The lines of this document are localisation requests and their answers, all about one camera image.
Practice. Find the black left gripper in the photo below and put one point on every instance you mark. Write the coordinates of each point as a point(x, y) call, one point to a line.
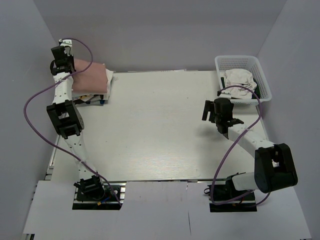
point(70, 57)

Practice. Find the white folded t shirt stack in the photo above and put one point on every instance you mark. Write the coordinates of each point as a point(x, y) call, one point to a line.
point(95, 98)

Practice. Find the white crumpled t shirt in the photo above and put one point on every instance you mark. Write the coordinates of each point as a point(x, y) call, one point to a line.
point(237, 75)

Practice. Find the pink t shirt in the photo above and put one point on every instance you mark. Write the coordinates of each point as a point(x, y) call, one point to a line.
point(90, 80)

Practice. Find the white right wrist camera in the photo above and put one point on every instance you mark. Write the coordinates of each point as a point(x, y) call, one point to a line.
point(223, 94)

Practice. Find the white plastic basket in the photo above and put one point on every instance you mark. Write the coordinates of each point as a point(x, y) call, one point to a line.
point(250, 63)

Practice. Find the dark green t shirt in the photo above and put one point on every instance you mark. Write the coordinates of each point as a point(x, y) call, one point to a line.
point(241, 93)

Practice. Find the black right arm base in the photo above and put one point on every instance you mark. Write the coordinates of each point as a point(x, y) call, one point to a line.
point(223, 191)

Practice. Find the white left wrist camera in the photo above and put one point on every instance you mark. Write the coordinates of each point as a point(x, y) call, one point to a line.
point(67, 43)

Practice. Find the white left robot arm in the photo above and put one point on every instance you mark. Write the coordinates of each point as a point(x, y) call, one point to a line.
point(68, 123)

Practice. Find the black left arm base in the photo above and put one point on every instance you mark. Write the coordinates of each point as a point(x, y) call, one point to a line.
point(95, 194)

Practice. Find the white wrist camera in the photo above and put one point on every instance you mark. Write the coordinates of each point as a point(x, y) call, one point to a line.
point(67, 43)
point(223, 94)

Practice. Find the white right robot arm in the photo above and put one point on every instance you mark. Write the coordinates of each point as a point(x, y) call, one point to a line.
point(274, 167)

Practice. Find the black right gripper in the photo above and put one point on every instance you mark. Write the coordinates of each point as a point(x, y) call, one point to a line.
point(209, 106)

